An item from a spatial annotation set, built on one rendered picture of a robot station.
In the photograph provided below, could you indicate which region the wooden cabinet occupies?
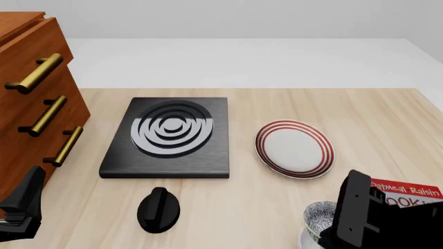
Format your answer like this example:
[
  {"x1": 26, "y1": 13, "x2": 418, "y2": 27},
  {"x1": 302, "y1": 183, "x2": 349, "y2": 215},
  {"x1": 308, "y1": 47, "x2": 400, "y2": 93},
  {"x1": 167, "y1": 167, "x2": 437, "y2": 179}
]
[{"x1": 0, "y1": 11, "x2": 92, "y2": 218}]

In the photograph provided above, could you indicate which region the flat black stove plate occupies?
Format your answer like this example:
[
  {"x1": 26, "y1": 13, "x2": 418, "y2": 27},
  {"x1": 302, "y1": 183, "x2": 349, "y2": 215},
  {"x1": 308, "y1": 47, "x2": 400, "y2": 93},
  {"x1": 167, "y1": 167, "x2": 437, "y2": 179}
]
[{"x1": 98, "y1": 97, "x2": 231, "y2": 181}]

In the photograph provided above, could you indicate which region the short brass drawer handle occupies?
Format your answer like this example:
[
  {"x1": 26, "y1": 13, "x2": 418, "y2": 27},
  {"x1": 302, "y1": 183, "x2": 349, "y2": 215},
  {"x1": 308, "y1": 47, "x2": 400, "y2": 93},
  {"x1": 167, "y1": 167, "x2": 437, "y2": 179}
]
[{"x1": 42, "y1": 125, "x2": 84, "y2": 168}]

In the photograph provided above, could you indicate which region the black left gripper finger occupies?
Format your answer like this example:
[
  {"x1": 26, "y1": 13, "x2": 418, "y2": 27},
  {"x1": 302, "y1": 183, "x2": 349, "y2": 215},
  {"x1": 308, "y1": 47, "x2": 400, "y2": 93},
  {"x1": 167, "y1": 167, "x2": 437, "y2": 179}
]
[{"x1": 0, "y1": 165, "x2": 47, "y2": 212}]

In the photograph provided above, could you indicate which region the medium brass drawer handle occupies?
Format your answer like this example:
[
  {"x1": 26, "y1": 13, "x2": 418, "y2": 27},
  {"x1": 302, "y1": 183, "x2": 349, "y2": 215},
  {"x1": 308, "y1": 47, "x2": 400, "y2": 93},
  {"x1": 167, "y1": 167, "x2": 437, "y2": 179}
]
[{"x1": 17, "y1": 95, "x2": 69, "y2": 138}]

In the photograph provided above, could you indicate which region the long brass drawer handle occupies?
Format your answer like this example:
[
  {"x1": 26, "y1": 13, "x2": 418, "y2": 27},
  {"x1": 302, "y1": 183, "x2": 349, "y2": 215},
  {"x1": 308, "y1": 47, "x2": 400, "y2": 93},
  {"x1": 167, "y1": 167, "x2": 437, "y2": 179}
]
[{"x1": 3, "y1": 53, "x2": 64, "y2": 95}]

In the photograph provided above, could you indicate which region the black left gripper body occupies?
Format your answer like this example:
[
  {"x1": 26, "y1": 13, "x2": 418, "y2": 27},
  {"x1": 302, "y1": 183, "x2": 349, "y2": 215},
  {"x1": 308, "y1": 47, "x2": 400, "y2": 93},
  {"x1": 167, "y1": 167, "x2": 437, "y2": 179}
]
[{"x1": 0, "y1": 206, "x2": 43, "y2": 241}]

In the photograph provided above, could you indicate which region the large wooden drawer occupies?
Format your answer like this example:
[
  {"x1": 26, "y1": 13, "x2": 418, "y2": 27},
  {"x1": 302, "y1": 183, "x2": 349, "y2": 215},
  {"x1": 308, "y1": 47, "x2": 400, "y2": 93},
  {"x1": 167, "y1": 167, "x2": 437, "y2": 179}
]
[{"x1": 0, "y1": 17, "x2": 75, "y2": 104}]

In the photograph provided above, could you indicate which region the round black stove knob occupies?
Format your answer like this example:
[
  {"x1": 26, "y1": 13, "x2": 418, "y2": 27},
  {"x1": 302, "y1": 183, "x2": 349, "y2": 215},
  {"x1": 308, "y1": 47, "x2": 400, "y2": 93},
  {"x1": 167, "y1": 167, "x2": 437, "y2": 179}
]
[{"x1": 136, "y1": 186, "x2": 181, "y2": 234}]

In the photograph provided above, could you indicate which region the small wooden drawer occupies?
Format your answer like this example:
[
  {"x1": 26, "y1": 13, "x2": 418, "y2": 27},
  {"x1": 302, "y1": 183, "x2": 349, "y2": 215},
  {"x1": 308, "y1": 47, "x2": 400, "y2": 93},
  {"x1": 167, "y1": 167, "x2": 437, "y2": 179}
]
[{"x1": 0, "y1": 108, "x2": 92, "y2": 205}]

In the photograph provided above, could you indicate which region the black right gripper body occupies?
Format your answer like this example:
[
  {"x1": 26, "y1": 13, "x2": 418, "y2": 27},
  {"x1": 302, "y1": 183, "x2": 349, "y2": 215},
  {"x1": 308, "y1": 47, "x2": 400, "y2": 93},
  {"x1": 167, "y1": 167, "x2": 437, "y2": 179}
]
[{"x1": 318, "y1": 225, "x2": 347, "y2": 249}]

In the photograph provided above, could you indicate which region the red oatmeal raisin cookie box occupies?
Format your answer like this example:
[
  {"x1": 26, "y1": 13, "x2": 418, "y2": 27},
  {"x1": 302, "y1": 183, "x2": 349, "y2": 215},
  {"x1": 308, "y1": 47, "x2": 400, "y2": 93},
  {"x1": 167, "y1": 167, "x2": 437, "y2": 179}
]
[{"x1": 370, "y1": 177, "x2": 443, "y2": 209}]

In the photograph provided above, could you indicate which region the medium wooden drawer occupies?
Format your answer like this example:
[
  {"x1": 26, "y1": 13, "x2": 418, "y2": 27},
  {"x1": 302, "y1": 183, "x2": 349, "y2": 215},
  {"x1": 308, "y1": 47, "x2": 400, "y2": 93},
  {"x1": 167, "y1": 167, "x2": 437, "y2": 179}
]
[{"x1": 0, "y1": 62, "x2": 91, "y2": 149}]

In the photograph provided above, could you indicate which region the black patterned bowl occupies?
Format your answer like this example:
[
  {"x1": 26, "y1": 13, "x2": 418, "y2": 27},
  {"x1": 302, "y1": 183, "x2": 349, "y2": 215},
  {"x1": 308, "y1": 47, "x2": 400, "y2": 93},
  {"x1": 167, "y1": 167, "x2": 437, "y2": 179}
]
[{"x1": 303, "y1": 201, "x2": 338, "y2": 241}]

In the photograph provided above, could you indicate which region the white plate with red rings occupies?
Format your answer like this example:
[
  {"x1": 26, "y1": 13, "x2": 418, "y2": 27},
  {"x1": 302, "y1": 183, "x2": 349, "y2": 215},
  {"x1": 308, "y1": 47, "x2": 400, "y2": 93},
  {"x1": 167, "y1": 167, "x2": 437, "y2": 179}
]
[{"x1": 254, "y1": 119, "x2": 336, "y2": 181}]

